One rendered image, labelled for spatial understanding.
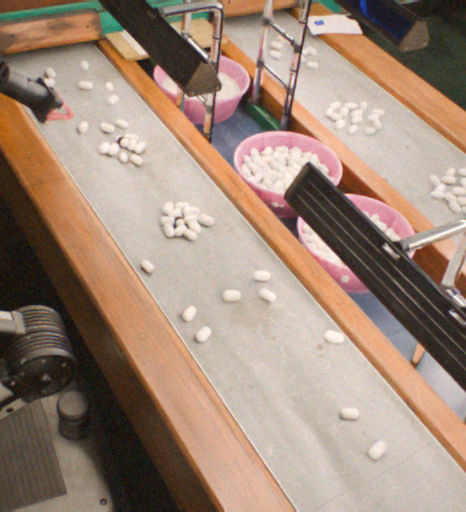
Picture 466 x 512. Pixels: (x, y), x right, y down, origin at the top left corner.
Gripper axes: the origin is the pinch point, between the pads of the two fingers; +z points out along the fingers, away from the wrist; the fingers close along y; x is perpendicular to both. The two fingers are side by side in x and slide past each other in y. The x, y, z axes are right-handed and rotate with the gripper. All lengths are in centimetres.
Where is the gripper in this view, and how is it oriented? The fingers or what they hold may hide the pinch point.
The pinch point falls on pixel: (70, 115)
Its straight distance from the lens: 187.1
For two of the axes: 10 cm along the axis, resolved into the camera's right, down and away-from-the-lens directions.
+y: -4.9, -6.3, 6.0
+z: 5.9, 2.7, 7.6
